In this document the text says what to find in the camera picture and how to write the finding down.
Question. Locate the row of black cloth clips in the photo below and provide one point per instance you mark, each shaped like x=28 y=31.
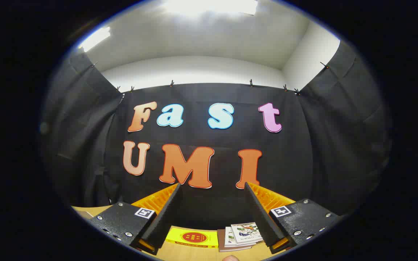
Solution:
x=251 y=83

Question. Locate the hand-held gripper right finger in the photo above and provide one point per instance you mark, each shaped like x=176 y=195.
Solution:
x=263 y=217

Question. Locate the ceiling light panel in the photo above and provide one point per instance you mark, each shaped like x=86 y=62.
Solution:
x=94 y=38
x=209 y=6

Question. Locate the brown book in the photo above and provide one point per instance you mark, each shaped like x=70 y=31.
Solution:
x=220 y=241

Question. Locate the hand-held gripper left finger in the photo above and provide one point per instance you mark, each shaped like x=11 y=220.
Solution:
x=163 y=217

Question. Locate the white book with colourful print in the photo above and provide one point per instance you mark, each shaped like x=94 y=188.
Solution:
x=247 y=232

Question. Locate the yellow book with red circle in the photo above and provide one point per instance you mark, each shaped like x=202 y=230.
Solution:
x=194 y=237

